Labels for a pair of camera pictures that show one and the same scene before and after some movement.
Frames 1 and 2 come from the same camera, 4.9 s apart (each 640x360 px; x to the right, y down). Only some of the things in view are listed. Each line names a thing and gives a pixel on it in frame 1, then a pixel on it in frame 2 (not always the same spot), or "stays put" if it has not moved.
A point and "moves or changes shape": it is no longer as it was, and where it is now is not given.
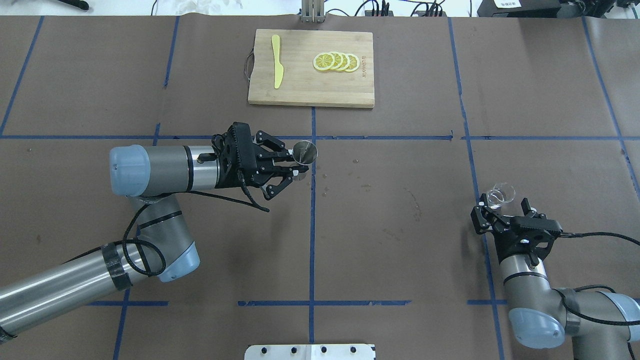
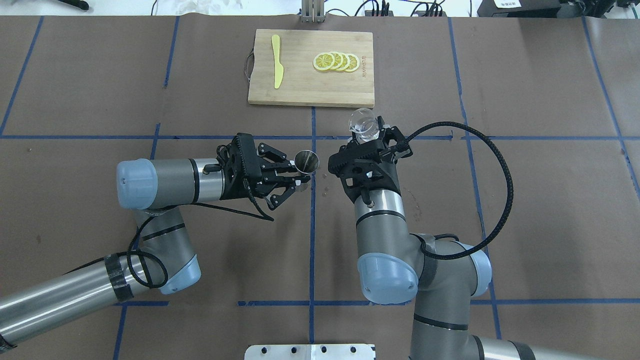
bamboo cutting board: x=302 y=83 stays put
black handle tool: x=82 y=4 stays put
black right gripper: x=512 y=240 -> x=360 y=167
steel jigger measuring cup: x=305 y=152 moves or changes shape
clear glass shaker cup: x=501 y=193 -> x=364 y=123
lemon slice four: x=354 y=62 stays put
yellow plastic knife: x=278 y=68 stays put
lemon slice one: x=323 y=61 stays put
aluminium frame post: x=312 y=11 stays put
